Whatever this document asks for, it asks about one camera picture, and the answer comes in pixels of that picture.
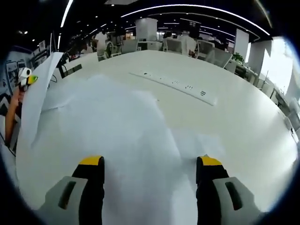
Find white table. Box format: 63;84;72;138
14;50;299;213

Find white printing papers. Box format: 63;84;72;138
38;74;227;225

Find straight ceiling light strip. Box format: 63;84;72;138
60;0;74;28

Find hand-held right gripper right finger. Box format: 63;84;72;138
195;155;256;225

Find group of white office chairs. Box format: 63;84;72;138
96;37;236;70

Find potted green plant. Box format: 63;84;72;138
232;52;245;63

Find blue white wall poster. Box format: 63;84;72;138
2;52;32;115

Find curved ceiling light strip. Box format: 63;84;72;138
120;4;270;36

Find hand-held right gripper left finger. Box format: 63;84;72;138
38;155;105;225

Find white table socket strip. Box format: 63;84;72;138
128;70;217;106

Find white square pillar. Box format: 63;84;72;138
235;29;249;59
135;18;157;41

